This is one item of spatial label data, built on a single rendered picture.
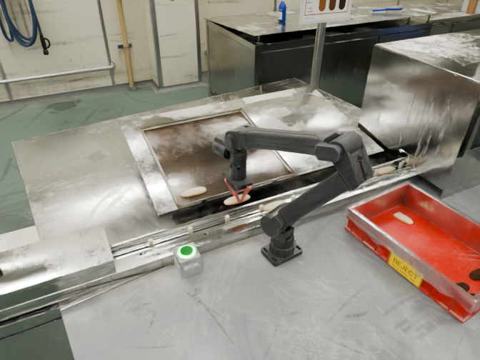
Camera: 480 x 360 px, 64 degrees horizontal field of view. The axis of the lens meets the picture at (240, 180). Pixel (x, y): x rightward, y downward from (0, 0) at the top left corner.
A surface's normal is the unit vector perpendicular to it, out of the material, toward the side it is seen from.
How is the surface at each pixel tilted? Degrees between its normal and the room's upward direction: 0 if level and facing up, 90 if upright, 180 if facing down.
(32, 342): 90
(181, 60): 90
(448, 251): 0
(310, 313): 0
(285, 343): 0
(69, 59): 90
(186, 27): 90
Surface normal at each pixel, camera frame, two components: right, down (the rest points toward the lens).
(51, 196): 0.01, -0.82
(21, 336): 0.45, 0.51
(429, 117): -0.90, 0.25
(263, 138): -0.72, 0.34
